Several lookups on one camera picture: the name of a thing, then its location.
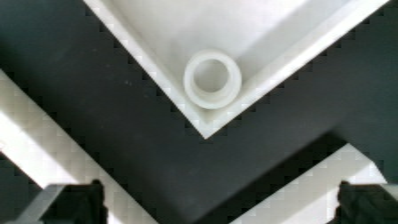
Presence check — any white L-shaped obstacle fence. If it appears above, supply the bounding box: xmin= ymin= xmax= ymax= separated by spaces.
xmin=0 ymin=70 xmax=387 ymax=224

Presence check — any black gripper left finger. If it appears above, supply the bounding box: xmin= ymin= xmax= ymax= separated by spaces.
xmin=13 ymin=179 xmax=108 ymax=224

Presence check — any white square tabletop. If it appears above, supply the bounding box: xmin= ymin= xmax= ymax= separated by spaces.
xmin=84 ymin=0 xmax=391 ymax=137

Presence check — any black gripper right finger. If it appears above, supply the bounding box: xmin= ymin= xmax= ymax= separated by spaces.
xmin=329 ymin=181 xmax=398 ymax=224

